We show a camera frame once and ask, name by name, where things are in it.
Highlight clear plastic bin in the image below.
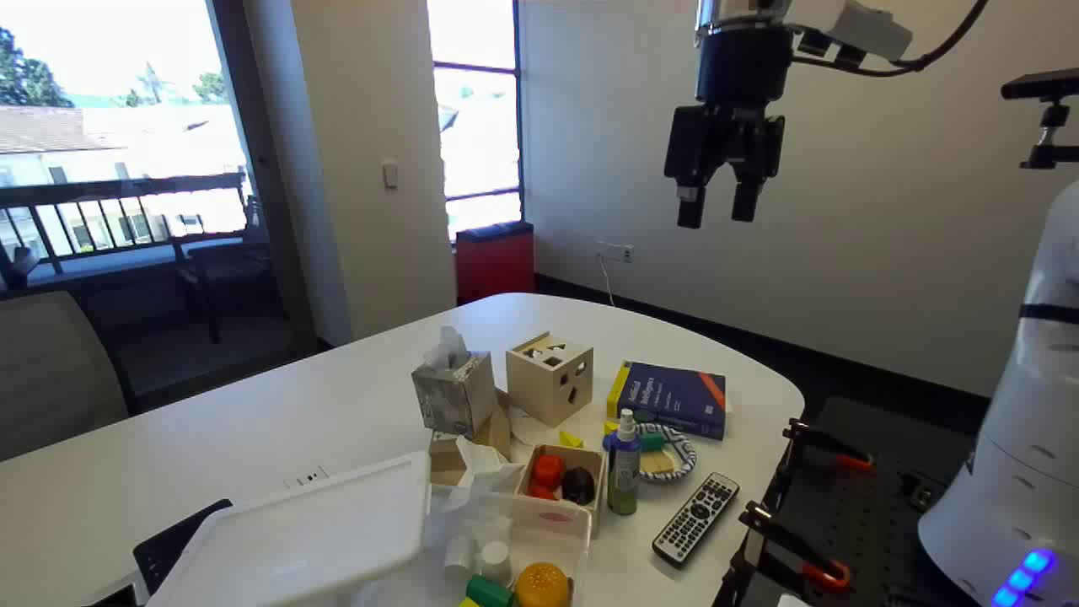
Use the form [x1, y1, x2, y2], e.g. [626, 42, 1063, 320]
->
[453, 494, 594, 607]

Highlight wooden shape sorter cube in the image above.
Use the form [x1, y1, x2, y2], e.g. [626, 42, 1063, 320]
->
[504, 333, 594, 424]

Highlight black office chair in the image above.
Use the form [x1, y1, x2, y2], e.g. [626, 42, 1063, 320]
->
[0, 291, 129, 459]

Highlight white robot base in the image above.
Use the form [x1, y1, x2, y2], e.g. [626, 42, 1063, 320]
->
[917, 187, 1079, 607]

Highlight red orange toy block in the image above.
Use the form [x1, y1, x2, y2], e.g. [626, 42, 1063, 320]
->
[525, 455, 566, 500]

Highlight camera on stand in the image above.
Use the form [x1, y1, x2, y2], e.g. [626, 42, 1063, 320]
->
[1002, 69, 1079, 169]

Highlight green toy cylinder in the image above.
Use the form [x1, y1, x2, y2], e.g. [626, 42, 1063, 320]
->
[466, 578, 517, 607]

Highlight white wipe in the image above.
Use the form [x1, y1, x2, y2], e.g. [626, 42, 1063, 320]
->
[421, 464, 519, 569]

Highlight black toy block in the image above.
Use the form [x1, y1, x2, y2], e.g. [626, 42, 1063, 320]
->
[562, 468, 597, 506]

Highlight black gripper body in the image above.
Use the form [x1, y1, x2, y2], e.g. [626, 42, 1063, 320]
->
[664, 24, 791, 187]

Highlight small wooden tray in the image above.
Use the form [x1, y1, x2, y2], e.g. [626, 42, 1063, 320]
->
[517, 446, 602, 516]

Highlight red bin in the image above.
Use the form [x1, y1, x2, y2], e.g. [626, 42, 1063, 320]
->
[456, 223, 535, 301]

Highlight orange toy cylinder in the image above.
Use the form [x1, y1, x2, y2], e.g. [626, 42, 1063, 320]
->
[517, 562, 569, 607]

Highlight black remote control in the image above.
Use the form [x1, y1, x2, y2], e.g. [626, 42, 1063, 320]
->
[649, 471, 739, 567]

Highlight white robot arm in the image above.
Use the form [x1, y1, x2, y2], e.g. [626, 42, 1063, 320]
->
[664, 0, 989, 228]

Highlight patterned plate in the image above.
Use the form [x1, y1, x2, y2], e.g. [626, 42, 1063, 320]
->
[636, 422, 699, 483]

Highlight blue book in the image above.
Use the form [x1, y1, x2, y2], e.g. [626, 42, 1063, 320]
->
[606, 361, 727, 441]

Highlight wooden open box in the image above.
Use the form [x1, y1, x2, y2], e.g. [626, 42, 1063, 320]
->
[429, 398, 511, 490]

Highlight black clamp orange tips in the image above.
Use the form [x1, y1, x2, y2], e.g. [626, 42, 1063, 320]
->
[783, 419, 875, 477]

